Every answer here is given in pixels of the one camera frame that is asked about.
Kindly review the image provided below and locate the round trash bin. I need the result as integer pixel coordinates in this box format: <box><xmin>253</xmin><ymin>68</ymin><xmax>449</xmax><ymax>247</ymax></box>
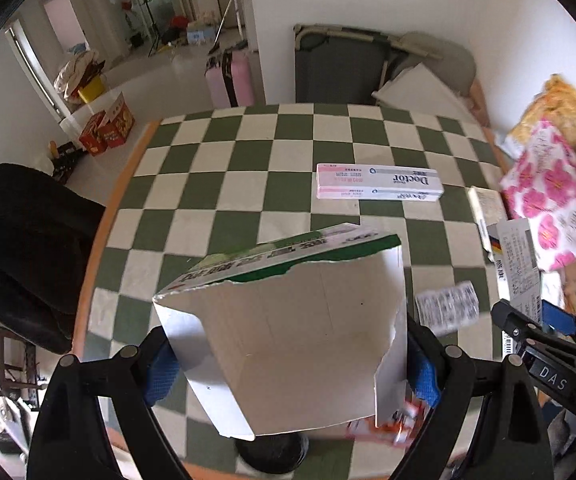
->
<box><xmin>234</xmin><ymin>432</ymin><xmax>309</xmax><ymax>475</ymax></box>

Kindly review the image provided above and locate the white printed paper slip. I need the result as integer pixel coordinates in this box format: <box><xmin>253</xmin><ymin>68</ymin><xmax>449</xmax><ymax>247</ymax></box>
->
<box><xmin>415</xmin><ymin>282</ymin><xmax>480</xmax><ymax>337</ymax></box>

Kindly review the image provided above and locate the white and green cardboard box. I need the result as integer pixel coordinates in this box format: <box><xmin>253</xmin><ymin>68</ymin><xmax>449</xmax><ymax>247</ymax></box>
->
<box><xmin>153</xmin><ymin>224</ymin><xmax>409</xmax><ymax>440</ymax></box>

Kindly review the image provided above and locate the white printed leaflet box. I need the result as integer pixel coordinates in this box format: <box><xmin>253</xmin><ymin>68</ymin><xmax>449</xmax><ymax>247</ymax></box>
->
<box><xmin>488</xmin><ymin>217</ymin><xmax>543</xmax><ymax>322</ymax></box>

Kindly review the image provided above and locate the small white paper box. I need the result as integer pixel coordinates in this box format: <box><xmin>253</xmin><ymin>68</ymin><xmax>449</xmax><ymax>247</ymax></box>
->
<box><xmin>468</xmin><ymin>186</ymin><xmax>510</xmax><ymax>250</ymax></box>

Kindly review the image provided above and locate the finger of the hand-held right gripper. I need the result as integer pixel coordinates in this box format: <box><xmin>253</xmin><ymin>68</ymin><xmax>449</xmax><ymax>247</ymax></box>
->
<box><xmin>491</xmin><ymin>298</ymin><xmax>545</xmax><ymax>357</ymax></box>
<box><xmin>542</xmin><ymin>300</ymin><xmax>576</xmax><ymax>347</ymax></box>

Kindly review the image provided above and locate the large red carton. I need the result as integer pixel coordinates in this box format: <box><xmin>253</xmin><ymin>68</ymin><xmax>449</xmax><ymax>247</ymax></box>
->
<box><xmin>98</xmin><ymin>92</ymin><xmax>136</xmax><ymax>150</ymax></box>

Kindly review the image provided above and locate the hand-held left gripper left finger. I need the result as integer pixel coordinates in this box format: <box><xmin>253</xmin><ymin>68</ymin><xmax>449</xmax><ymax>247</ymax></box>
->
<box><xmin>26</xmin><ymin>326</ymin><xmax>191</xmax><ymax>480</ymax></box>

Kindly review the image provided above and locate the pink and white toothpaste box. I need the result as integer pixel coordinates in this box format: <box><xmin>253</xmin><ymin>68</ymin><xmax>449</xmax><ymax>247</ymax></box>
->
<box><xmin>316</xmin><ymin>162</ymin><xmax>445</xmax><ymax>204</ymax></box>

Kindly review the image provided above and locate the grey folded cot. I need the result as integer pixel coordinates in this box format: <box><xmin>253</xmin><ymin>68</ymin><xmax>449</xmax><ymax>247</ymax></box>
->
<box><xmin>293</xmin><ymin>23</ymin><xmax>391</xmax><ymax>106</ymax></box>

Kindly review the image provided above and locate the yellow patterned package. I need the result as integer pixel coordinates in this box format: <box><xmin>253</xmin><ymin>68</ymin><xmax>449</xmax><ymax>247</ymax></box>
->
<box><xmin>510</xmin><ymin>74</ymin><xmax>576</xmax><ymax>152</ymax></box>

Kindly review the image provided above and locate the black coat rack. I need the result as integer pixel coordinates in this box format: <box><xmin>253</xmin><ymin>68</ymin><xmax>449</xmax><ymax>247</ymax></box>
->
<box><xmin>130</xmin><ymin>0</ymin><xmax>166</xmax><ymax>57</ymax></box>

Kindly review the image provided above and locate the pink flower tissue package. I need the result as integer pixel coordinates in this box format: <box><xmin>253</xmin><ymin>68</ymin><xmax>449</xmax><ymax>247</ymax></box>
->
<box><xmin>499</xmin><ymin>119</ymin><xmax>576</xmax><ymax>272</ymax></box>

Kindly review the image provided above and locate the black cloth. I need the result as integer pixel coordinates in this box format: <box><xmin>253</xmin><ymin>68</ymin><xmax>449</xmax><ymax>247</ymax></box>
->
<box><xmin>0</xmin><ymin>162</ymin><xmax>107</xmax><ymax>355</ymax></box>

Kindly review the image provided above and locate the orange snack wrapper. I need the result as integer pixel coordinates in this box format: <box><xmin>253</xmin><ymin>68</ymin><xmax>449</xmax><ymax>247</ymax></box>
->
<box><xmin>346</xmin><ymin>395</ymin><xmax>426</xmax><ymax>448</ymax></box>

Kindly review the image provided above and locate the pink suitcase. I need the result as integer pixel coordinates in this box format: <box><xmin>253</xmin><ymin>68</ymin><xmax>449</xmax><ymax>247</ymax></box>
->
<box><xmin>231</xmin><ymin>50</ymin><xmax>257</xmax><ymax>107</ymax></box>
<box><xmin>205</xmin><ymin>57</ymin><xmax>231</xmax><ymax>109</ymax></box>

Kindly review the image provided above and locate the green white checkered tablecloth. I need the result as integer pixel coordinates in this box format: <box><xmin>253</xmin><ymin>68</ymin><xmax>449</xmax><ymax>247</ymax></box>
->
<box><xmin>72</xmin><ymin>102</ymin><xmax>513</xmax><ymax>478</ymax></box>

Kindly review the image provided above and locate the pile of clothes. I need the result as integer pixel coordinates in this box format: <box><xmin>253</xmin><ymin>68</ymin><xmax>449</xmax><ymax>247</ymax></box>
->
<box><xmin>53</xmin><ymin>50</ymin><xmax>106</xmax><ymax>103</ymax></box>

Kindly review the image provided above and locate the broom with long handle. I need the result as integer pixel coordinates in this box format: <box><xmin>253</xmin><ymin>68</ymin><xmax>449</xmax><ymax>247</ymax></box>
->
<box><xmin>207</xmin><ymin>0</ymin><xmax>236</xmax><ymax>56</ymax></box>

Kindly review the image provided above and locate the beige folded round table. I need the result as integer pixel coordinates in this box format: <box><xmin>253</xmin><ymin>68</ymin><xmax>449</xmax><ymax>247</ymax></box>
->
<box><xmin>390</xmin><ymin>31</ymin><xmax>477</xmax><ymax>97</ymax></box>

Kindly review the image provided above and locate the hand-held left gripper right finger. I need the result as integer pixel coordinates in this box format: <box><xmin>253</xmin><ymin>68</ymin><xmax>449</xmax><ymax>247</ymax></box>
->
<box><xmin>390</xmin><ymin>310</ymin><xmax>555</xmax><ymax>480</ymax></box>

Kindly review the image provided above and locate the white board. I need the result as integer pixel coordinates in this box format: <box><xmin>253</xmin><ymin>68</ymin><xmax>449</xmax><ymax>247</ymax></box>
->
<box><xmin>372</xmin><ymin>64</ymin><xmax>480</xmax><ymax>125</ymax></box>

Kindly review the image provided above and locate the small red carton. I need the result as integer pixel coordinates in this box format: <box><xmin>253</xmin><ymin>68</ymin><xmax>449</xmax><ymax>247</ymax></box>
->
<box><xmin>78</xmin><ymin>112</ymin><xmax>109</xmax><ymax>157</ymax></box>

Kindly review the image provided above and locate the yellow bucket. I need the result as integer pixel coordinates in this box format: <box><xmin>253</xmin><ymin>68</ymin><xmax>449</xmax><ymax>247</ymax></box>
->
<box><xmin>78</xmin><ymin>76</ymin><xmax>106</xmax><ymax>106</ymax></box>

